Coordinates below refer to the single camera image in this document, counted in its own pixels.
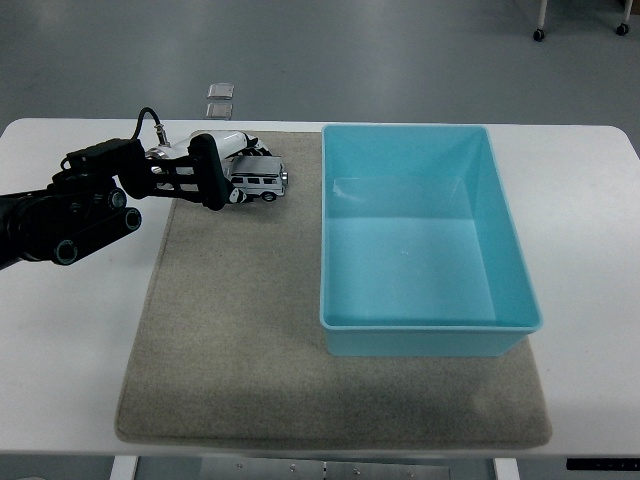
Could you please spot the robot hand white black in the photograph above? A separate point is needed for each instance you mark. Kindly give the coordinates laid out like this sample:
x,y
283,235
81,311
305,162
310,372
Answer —
x,y
227,141

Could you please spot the white toy car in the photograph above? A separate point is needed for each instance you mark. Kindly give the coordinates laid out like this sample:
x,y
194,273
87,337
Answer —
x,y
260,180

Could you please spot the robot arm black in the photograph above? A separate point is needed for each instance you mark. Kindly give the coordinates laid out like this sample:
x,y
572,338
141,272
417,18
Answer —
x,y
75,215

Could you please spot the blue plastic box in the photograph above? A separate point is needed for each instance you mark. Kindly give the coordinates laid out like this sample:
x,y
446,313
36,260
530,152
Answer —
x,y
410,260

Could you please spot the silver floor socket plate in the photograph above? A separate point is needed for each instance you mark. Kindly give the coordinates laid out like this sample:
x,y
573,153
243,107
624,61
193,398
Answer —
x,y
220,111
221,90

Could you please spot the beige felt mat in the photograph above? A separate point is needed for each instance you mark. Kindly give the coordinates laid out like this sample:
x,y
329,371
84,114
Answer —
x,y
225,325

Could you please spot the black caster wheel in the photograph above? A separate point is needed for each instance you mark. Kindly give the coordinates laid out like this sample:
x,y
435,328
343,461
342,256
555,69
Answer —
x,y
539,35
622,29

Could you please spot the white cart leg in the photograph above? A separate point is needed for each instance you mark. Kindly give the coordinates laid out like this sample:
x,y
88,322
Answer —
x,y
626,11
541,12

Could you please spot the grey metal plate with screws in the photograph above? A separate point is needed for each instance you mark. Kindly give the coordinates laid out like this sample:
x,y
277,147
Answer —
x,y
325,471

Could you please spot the white table leg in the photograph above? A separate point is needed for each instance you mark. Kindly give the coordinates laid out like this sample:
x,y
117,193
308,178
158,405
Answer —
x,y
506,470
123,470

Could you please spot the black table control panel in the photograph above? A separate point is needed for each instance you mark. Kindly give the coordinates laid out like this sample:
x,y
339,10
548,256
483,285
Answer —
x,y
602,464

